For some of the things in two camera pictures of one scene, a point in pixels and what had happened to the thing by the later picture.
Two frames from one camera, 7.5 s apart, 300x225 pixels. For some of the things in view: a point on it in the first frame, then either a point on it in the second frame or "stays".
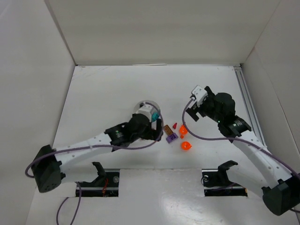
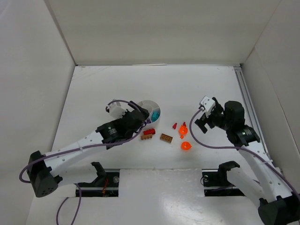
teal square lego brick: [154, 116] stays
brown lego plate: [168, 130] → [166, 138]
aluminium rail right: [249, 105] stays
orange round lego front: [186, 146] stays
